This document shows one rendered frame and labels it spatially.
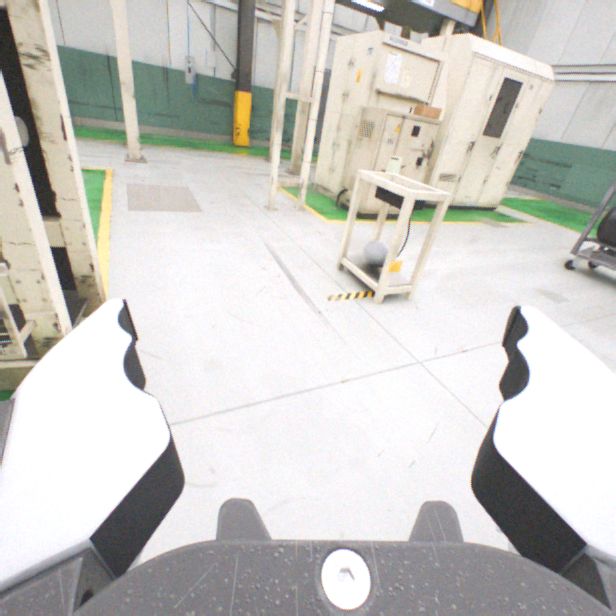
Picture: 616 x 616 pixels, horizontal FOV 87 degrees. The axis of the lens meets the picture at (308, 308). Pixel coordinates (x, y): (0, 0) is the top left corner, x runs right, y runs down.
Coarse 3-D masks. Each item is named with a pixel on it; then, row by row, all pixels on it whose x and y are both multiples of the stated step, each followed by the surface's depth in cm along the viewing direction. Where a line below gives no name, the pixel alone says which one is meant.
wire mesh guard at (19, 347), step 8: (0, 288) 92; (0, 296) 92; (0, 304) 93; (0, 312) 94; (8, 312) 95; (8, 320) 96; (8, 328) 97; (16, 328) 99; (16, 336) 99; (16, 344) 101; (0, 352) 102; (24, 352) 103
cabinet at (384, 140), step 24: (360, 120) 399; (384, 120) 364; (408, 120) 377; (432, 120) 390; (360, 144) 404; (384, 144) 380; (408, 144) 394; (432, 144) 408; (360, 168) 409; (384, 168) 397; (408, 168) 413; (360, 216) 423
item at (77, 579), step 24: (0, 408) 7; (0, 432) 6; (0, 456) 6; (48, 576) 4; (72, 576) 4; (96, 576) 5; (0, 600) 4; (24, 600) 4; (48, 600) 4; (72, 600) 4
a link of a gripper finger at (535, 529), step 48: (528, 336) 9; (528, 384) 7; (576, 384) 7; (528, 432) 6; (576, 432) 6; (480, 480) 6; (528, 480) 5; (576, 480) 6; (528, 528) 6; (576, 528) 5
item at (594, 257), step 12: (612, 192) 334; (600, 204) 344; (612, 216) 336; (588, 228) 355; (600, 228) 347; (612, 228) 337; (588, 240) 366; (600, 240) 356; (612, 240) 342; (576, 252) 367; (588, 252) 359; (600, 252) 389; (612, 252) 384; (564, 264) 381; (576, 264) 372; (588, 264) 403; (600, 264) 349; (612, 264) 352
